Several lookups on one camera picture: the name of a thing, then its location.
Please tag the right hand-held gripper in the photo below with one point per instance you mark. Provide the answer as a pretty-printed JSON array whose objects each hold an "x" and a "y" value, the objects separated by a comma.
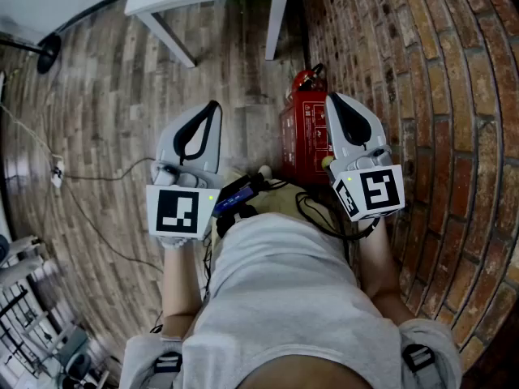
[{"x": 381, "y": 189}]

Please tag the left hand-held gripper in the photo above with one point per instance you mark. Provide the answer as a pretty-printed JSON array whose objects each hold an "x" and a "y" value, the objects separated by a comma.
[{"x": 178, "y": 213}]

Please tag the person's left forearm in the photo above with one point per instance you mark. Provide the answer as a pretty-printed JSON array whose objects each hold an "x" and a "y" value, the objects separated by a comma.
[{"x": 180, "y": 282}]

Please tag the person's right forearm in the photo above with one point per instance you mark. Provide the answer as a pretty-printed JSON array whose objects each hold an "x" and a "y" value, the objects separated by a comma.
[{"x": 381, "y": 266}]

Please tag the small yellow-green object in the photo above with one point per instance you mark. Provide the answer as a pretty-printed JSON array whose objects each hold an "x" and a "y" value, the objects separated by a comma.
[{"x": 326, "y": 163}]

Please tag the black device with blue label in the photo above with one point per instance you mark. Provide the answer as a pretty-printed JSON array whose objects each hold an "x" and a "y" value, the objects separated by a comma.
[{"x": 235, "y": 197}]

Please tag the red fire extinguisher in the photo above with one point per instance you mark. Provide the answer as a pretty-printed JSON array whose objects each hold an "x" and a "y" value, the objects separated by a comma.
[{"x": 308, "y": 80}]

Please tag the white shoe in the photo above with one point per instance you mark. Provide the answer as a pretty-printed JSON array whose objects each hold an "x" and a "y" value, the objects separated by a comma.
[{"x": 265, "y": 172}]

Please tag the black waist clip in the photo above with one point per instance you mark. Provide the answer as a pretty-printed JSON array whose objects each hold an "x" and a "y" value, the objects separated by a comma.
[{"x": 231, "y": 221}]

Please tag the person's khaki trousers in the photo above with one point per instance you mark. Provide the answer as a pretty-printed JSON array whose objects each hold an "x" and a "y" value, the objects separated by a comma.
[{"x": 284, "y": 201}]

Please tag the white power strip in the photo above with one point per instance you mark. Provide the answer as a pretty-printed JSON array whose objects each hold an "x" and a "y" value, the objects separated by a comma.
[{"x": 57, "y": 174}]

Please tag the person's grey t-shirt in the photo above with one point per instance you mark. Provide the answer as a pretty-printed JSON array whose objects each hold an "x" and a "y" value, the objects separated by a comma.
[{"x": 284, "y": 290}]

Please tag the black standing fan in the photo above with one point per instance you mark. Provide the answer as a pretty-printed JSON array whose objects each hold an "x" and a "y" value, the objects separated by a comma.
[{"x": 48, "y": 55}]

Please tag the black metal railing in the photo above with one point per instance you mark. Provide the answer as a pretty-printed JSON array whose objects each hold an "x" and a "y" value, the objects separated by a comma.
[{"x": 16, "y": 318}]

